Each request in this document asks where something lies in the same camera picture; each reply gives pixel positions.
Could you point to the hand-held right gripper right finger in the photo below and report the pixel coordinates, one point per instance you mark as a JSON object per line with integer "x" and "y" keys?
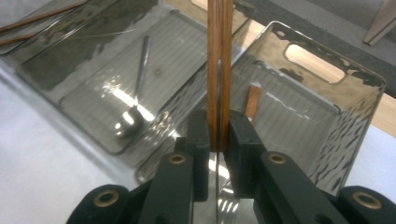
{"x": 243, "y": 155}

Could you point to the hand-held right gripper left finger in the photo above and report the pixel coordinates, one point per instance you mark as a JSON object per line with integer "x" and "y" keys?
{"x": 197, "y": 149}

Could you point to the smoky clear plastic bin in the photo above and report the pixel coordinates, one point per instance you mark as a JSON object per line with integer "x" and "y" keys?
{"x": 31, "y": 9}
{"x": 342, "y": 124}
{"x": 174, "y": 62}

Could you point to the long metal spoon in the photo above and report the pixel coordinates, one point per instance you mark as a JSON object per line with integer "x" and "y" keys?
{"x": 141, "y": 71}

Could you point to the brown wooden chopstick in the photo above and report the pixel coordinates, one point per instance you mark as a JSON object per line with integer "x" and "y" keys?
{"x": 18, "y": 38}
{"x": 46, "y": 16}

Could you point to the white table cover sheet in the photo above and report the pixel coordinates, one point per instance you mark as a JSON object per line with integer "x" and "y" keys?
{"x": 46, "y": 174}

